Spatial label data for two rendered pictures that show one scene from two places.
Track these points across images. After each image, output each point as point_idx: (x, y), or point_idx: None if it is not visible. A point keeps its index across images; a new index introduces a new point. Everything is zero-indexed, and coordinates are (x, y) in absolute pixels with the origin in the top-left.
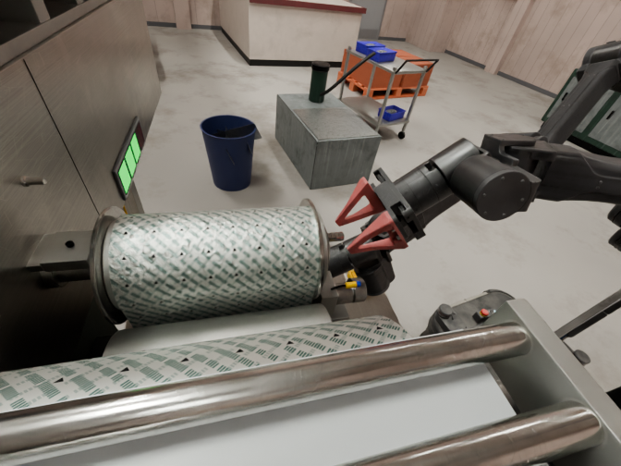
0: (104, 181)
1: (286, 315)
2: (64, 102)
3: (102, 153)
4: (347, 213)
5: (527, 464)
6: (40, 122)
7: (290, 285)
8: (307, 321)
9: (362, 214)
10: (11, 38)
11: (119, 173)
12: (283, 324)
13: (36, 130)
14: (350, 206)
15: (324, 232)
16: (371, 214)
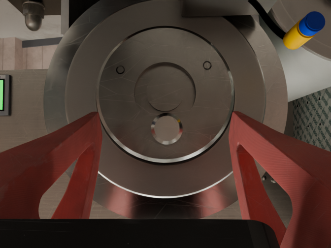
0: (35, 118)
1: (286, 78)
2: (46, 205)
3: (16, 140)
4: (92, 176)
5: None
6: (92, 207)
7: None
8: (320, 77)
9: (67, 164)
10: None
11: (0, 107)
12: (301, 86)
13: (101, 205)
14: (87, 208)
15: (206, 188)
16: (43, 169)
